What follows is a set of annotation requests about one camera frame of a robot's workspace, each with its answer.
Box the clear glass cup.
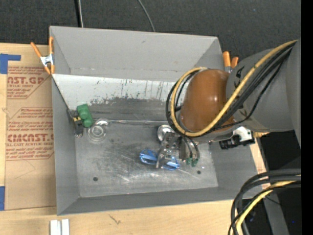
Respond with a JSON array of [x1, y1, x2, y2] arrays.
[[88, 118, 110, 142]]

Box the brown cardboard board, red print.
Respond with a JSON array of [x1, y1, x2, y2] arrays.
[[0, 42, 58, 212]]

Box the grey metal bin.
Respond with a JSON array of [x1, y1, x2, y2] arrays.
[[48, 25, 264, 216]]

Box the green toy block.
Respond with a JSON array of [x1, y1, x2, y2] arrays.
[[76, 103, 94, 128]]

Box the blue sunglasses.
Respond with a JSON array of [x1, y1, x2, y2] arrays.
[[139, 149, 181, 171]]

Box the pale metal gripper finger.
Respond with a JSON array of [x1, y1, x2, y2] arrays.
[[165, 149, 175, 167], [156, 148, 166, 169]]

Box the black cylinder on white bracket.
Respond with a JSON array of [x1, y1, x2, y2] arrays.
[[219, 126, 256, 150]]

